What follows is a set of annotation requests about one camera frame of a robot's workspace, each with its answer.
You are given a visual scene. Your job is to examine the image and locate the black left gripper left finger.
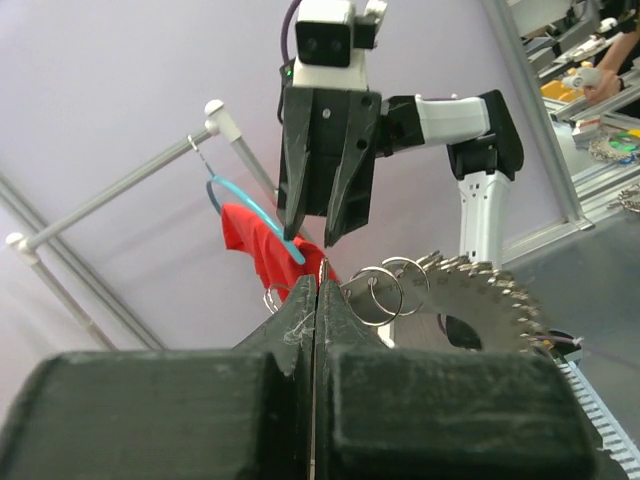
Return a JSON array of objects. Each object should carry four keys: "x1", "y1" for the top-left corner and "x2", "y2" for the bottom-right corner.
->
[{"x1": 1, "y1": 275, "x2": 317, "y2": 479}]

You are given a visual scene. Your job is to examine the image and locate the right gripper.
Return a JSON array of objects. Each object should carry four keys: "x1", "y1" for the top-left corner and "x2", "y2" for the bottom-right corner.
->
[{"x1": 278, "y1": 86, "x2": 381, "y2": 247}]

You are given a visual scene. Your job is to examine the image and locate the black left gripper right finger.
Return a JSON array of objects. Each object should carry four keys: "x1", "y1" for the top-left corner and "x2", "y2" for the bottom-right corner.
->
[{"x1": 314, "y1": 280, "x2": 599, "y2": 479}]

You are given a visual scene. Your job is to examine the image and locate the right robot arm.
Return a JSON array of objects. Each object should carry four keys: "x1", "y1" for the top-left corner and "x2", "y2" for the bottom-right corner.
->
[{"x1": 277, "y1": 86, "x2": 524, "y2": 265}]

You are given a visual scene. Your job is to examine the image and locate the red cloth on hanger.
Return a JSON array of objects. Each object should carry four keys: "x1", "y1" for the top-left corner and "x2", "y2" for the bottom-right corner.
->
[{"x1": 221, "y1": 204, "x2": 325, "y2": 301}]

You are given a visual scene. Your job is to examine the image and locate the grey rack pole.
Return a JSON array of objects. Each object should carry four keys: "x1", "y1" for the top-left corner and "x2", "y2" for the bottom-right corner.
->
[{"x1": 6, "y1": 99, "x2": 277, "y2": 351}]

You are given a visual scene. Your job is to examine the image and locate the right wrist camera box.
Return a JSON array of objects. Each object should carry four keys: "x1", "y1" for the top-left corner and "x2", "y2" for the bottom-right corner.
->
[{"x1": 292, "y1": 1, "x2": 387, "y2": 91}]

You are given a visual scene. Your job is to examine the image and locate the white slotted cable duct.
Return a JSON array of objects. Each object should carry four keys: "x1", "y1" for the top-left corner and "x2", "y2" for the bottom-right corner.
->
[{"x1": 557, "y1": 362, "x2": 639, "y2": 479}]

